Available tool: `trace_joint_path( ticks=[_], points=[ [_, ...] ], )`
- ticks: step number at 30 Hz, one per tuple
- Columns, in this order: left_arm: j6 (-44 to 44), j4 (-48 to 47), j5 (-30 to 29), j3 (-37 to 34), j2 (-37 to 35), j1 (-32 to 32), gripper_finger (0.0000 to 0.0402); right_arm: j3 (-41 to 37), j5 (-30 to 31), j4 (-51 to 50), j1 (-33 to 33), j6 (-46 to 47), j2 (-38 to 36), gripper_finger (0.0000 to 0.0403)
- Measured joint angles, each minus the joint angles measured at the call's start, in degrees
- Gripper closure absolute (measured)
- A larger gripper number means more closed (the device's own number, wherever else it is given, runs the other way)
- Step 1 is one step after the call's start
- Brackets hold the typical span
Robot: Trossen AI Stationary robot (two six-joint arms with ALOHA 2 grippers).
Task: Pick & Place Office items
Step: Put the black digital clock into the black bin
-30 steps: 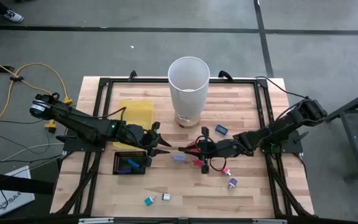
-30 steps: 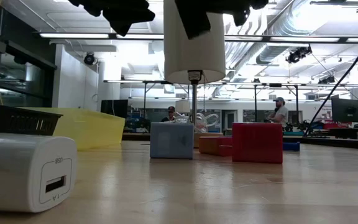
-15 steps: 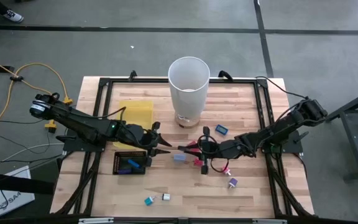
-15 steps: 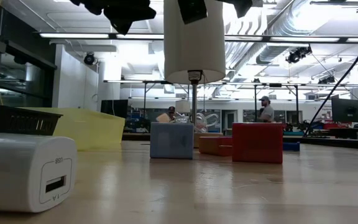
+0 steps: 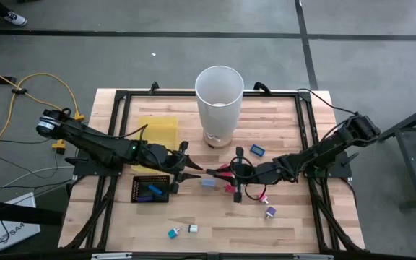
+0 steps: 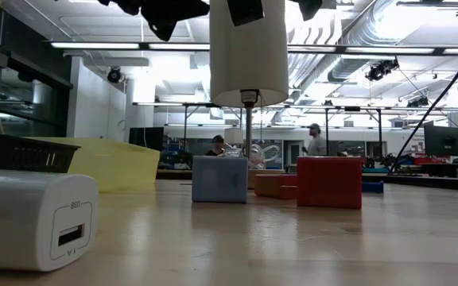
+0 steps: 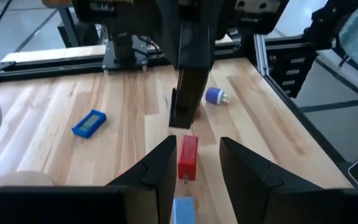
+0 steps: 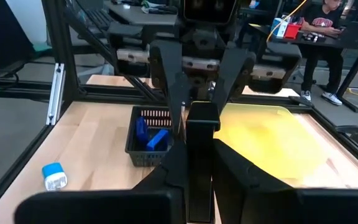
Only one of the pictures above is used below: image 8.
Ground yellow translucent plastic bin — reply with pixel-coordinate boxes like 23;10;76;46
191;101;358;189

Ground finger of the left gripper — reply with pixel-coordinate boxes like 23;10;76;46
149;40;193;142
211;48;256;114

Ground black plastic slotted basket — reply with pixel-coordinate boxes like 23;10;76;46
124;105;188;167

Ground red storage box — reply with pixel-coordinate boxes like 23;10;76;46
283;23;303;40

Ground white blue carton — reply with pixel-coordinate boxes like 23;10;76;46
270;17;288;38

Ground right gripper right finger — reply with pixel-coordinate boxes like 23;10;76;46
213;138;358;224

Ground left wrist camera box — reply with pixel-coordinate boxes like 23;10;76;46
178;0;239;26

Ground person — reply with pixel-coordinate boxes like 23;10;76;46
300;0;344;106

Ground silver aluminium bracket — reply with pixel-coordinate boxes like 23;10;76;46
46;63;65;126

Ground white charger with blue cap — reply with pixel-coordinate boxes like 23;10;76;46
41;162;68;192

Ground grey background desk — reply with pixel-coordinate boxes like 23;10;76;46
104;0;180;26

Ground black rig frame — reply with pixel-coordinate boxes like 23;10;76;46
0;0;358;215

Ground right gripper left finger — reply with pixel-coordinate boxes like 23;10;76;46
14;139;188;224

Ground black background desk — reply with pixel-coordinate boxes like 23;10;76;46
247;21;358;113

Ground blue plastic charger block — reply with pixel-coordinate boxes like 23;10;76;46
146;129;170;152

